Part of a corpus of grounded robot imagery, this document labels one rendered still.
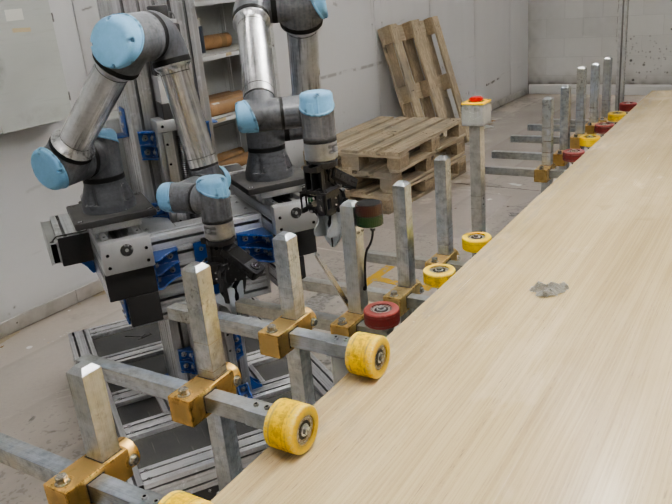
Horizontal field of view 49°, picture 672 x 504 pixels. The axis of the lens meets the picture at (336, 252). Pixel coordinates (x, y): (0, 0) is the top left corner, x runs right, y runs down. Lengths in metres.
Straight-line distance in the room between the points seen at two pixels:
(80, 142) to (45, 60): 1.98
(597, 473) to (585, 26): 8.62
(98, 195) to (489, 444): 1.35
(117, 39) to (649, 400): 1.32
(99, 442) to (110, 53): 0.96
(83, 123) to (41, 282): 2.41
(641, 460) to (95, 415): 0.80
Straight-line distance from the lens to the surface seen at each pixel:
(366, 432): 1.23
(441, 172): 2.04
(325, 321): 1.71
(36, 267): 4.23
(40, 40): 3.92
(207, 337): 1.26
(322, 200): 1.62
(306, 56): 2.08
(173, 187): 1.84
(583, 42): 9.60
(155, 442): 2.58
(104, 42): 1.80
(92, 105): 1.90
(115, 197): 2.14
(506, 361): 1.42
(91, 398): 1.11
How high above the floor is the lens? 1.60
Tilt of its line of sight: 21 degrees down
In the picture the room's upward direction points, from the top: 5 degrees counter-clockwise
